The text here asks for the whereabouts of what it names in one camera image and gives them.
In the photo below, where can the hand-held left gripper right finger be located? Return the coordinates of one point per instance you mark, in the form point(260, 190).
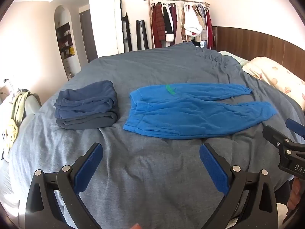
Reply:
point(214, 169)

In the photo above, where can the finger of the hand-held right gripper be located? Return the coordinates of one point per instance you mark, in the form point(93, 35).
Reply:
point(274, 136)
point(295, 127)

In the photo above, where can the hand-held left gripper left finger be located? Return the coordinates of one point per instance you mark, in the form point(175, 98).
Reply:
point(89, 167)

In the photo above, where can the blue pants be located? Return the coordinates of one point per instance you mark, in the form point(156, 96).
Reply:
point(190, 114)

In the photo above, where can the navy folded pants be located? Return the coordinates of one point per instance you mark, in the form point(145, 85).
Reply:
point(88, 100)

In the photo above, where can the person's right hand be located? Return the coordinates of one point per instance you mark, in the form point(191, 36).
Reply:
point(295, 193)

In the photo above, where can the floral print pillow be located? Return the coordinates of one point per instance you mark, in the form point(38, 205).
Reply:
point(269, 74)

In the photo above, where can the grey bed blanket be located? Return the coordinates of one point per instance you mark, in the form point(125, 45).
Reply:
point(154, 162)

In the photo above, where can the yellow garment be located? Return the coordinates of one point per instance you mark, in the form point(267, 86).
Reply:
point(12, 133)

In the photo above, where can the white chair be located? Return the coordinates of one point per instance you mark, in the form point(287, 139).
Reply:
point(32, 102)

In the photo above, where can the light green bed sheet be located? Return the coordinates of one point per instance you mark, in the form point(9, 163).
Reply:
point(234, 58)

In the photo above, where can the wooden headboard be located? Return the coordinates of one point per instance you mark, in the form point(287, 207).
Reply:
point(250, 43)

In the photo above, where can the dark door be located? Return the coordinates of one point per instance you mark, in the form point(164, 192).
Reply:
point(87, 35)

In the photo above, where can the black tower stand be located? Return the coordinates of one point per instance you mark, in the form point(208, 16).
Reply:
point(140, 28)

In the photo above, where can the row of hanging clothes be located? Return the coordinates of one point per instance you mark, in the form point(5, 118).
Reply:
point(158, 21)

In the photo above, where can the metal clothes rack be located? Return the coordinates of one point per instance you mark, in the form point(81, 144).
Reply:
point(176, 0)

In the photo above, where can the arched wall shelf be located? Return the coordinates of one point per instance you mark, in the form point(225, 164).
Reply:
point(65, 40)

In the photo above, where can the wavy frame mirror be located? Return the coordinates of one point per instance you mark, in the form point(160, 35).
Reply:
point(118, 23)

